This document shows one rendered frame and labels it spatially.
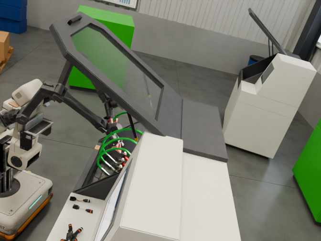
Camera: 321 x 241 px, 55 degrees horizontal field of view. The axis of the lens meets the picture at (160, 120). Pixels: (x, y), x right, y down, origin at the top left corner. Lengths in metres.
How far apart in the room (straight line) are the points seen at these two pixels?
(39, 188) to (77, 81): 2.82
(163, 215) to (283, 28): 8.19
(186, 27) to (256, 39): 1.95
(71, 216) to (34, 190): 1.22
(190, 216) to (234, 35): 7.63
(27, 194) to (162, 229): 2.05
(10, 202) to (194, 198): 1.91
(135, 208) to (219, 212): 0.43
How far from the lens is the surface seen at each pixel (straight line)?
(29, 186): 3.15
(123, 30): 5.25
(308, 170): 4.67
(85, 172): 2.28
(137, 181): 1.33
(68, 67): 2.52
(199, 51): 8.68
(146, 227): 1.17
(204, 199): 1.49
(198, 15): 8.48
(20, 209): 2.95
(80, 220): 1.92
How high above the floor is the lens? 2.40
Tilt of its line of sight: 27 degrees down
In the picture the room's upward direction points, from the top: 15 degrees clockwise
